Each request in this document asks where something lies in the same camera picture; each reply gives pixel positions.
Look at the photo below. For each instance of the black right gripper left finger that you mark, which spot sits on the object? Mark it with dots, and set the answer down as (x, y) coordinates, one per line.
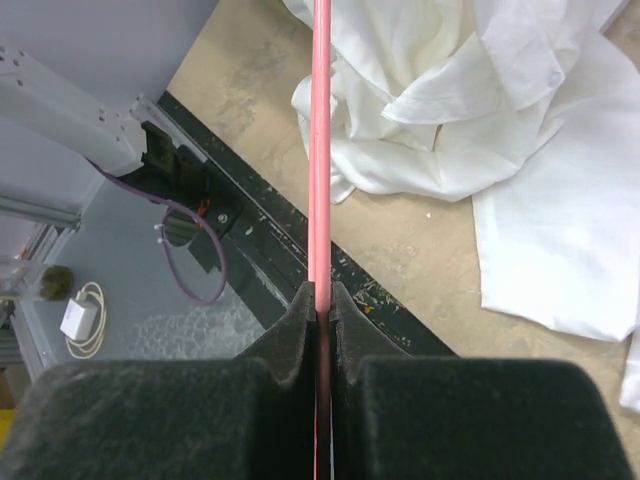
(249, 417)

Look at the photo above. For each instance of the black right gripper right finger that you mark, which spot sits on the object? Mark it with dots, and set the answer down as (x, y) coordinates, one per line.
(397, 416)

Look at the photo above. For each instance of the pink wire hanger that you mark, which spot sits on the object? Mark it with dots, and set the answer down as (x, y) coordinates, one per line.
(319, 238)

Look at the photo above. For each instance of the white button shirt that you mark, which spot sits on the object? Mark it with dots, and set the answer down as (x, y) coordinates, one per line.
(525, 108)

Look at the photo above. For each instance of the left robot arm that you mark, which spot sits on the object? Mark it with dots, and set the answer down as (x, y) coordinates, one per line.
(138, 153)

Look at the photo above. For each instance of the white shirt on rack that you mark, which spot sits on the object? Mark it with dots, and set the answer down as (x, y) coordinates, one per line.
(630, 387)

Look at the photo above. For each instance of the white power adapter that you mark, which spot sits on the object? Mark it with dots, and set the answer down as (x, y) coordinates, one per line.
(78, 320)

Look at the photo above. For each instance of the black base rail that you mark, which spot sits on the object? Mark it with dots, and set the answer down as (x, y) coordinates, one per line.
(264, 239)

